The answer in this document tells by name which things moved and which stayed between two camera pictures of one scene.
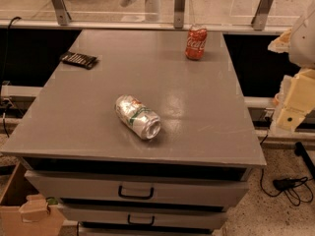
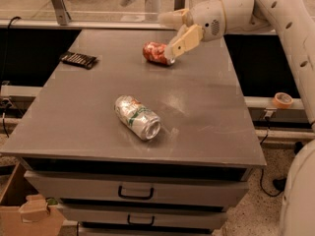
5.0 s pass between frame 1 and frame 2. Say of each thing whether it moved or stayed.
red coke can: moved
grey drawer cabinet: stayed
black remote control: stayed
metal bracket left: stayed
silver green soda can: stayed
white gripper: moved
